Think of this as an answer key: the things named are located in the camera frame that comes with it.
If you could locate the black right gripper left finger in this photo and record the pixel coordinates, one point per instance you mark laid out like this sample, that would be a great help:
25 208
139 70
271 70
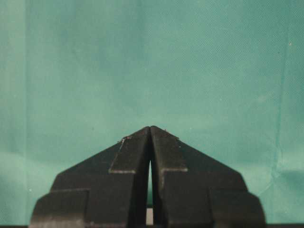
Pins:
107 190

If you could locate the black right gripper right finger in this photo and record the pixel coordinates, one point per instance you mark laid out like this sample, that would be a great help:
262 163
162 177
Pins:
192 190

